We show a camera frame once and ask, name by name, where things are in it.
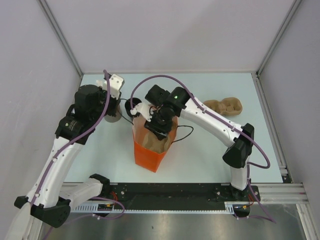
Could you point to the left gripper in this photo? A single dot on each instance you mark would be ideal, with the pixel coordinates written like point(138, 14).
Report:
point(115, 102)

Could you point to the white cable duct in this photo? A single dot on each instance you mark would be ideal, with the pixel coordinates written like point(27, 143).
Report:
point(104, 207)

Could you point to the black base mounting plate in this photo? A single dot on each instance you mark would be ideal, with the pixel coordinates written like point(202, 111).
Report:
point(178, 193)

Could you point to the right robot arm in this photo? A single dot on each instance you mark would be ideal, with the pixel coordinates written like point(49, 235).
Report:
point(179, 103)

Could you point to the aluminium frame rail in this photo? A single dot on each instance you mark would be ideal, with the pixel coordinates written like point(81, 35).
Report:
point(282, 193)

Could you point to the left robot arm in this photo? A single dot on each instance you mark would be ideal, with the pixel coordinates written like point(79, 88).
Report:
point(47, 203)

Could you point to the orange paper bag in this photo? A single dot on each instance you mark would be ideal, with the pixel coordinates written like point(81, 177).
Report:
point(149, 151)

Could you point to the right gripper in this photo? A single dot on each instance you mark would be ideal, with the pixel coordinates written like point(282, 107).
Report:
point(161, 132)

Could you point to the black smooth coffee cup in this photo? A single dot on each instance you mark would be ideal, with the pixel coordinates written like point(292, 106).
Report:
point(129, 104)

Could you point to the grey straw holder cup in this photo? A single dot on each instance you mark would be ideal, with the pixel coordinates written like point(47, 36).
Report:
point(114, 118)

